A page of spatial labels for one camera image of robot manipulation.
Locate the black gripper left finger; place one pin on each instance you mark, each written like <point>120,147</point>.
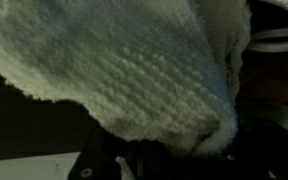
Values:
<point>97,160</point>

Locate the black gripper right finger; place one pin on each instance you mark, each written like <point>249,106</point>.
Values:
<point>274,156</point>

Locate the white fluffy towel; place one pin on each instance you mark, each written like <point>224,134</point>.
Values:
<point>134,66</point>

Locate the white plastic storage container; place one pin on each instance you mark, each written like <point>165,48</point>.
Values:
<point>30,168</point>

